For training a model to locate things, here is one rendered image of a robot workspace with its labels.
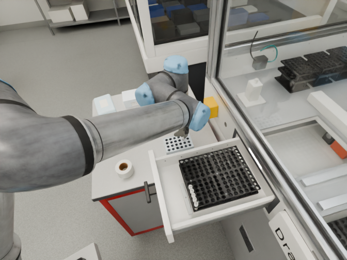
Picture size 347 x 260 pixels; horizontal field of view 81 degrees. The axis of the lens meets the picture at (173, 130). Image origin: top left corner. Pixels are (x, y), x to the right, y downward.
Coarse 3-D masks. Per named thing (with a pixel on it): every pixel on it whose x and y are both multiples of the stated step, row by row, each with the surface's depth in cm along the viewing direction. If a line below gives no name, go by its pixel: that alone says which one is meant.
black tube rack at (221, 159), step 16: (192, 160) 72; (208, 160) 72; (224, 160) 74; (240, 160) 74; (192, 176) 68; (208, 176) 67; (224, 176) 67; (240, 176) 67; (208, 192) 67; (224, 192) 64; (240, 192) 66; (256, 192) 66
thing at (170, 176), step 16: (208, 144) 77; (224, 144) 77; (240, 144) 79; (160, 160) 74; (176, 160) 77; (160, 176) 76; (176, 176) 75; (256, 176) 72; (176, 192) 71; (272, 192) 64; (176, 208) 68; (192, 208) 67; (208, 208) 67; (224, 208) 67; (240, 208) 61; (256, 208) 64; (176, 224) 59; (192, 224) 60
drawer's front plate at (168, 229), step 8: (152, 152) 72; (152, 160) 70; (152, 168) 68; (160, 184) 64; (160, 192) 62; (160, 200) 60; (160, 208) 59; (168, 216) 68; (168, 224) 56; (168, 232) 55; (168, 240) 59
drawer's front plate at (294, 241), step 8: (280, 216) 56; (288, 216) 55; (272, 224) 62; (280, 224) 57; (288, 224) 54; (280, 232) 58; (288, 232) 54; (296, 232) 53; (280, 240) 59; (288, 240) 55; (296, 240) 51; (288, 248) 56; (296, 248) 52; (304, 248) 50; (288, 256) 57; (296, 256) 53; (304, 256) 50; (312, 256) 49
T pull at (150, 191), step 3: (144, 183) 66; (147, 183) 66; (147, 186) 65; (150, 186) 65; (153, 186) 65; (147, 189) 65; (150, 189) 65; (153, 189) 65; (147, 192) 64; (150, 192) 64; (153, 192) 64; (156, 192) 64; (147, 195) 63; (150, 195) 64; (147, 198) 63; (150, 198) 64; (147, 201) 62; (150, 201) 62
